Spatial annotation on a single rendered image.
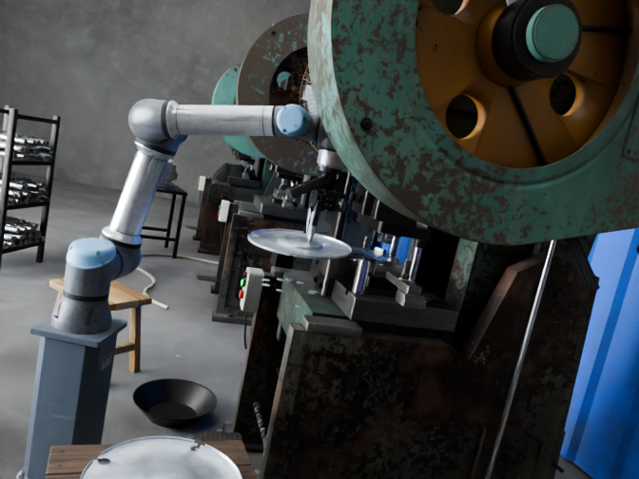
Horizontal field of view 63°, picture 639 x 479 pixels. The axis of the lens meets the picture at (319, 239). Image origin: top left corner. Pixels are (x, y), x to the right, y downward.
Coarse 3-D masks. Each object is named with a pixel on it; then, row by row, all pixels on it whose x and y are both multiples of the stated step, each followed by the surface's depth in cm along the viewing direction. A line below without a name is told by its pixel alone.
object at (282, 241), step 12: (252, 240) 136; (264, 240) 141; (276, 240) 143; (288, 240) 142; (300, 240) 145; (312, 240) 147; (324, 240) 152; (336, 240) 154; (276, 252) 131; (288, 252) 133; (300, 252) 135; (312, 252) 136; (324, 252) 138; (336, 252) 140; (348, 252) 143
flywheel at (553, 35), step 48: (480, 0) 104; (528, 0) 95; (576, 0) 109; (624, 0) 111; (432, 48) 103; (480, 48) 104; (528, 48) 96; (576, 48) 98; (624, 48) 114; (432, 96) 105; (480, 96) 108; (528, 96) 110; (576, 96) 116; (624, 96) 114; (480, 144) 110; (528, 144) 113; (576, 144) 116
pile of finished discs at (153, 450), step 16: (112, 448) 102; (128, 448) 103; (144, 448) 104; (160, 448) 105; (176, 448) 106; (192, 448) 110; (208, 448) 109; (96, 464) 97; (112, 464) 98; (128, 464) 98; (144, 464) 99; (160, 464) 99; (176, 464) 100; (192, 464) 102; (208, 464) 103; (224, 464) 104
